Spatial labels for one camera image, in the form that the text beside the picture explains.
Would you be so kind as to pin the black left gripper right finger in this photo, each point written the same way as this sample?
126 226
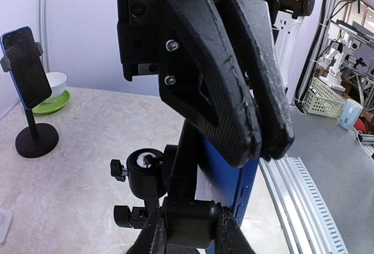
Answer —
229 238

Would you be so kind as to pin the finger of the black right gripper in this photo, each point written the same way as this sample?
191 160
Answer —
261 101

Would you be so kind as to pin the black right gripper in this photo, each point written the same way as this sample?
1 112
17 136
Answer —
205 45

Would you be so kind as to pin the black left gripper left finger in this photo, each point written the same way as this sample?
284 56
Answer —
153 238

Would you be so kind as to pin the black phone blue edge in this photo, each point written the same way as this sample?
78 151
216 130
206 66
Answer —
22 60
216 180

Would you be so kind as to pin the black round-base stand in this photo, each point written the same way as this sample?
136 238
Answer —
37 139
156 179

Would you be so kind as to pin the white folding phone stand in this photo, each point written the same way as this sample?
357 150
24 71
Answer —
6 217

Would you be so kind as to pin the black round-base stand front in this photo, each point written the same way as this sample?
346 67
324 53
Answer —
37 139

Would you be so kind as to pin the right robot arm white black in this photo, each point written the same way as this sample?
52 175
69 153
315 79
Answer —
217 67

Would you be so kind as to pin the cream plastic basket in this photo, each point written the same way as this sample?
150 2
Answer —
322 100

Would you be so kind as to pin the light blue cup background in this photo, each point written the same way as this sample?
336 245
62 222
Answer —
350 113

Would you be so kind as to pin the green bowl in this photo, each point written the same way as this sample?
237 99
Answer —
50 108

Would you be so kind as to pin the aluminium front rail frame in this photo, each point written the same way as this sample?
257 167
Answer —
306 221

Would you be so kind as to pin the right aluminium corner post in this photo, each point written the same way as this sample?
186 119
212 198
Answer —
42 24

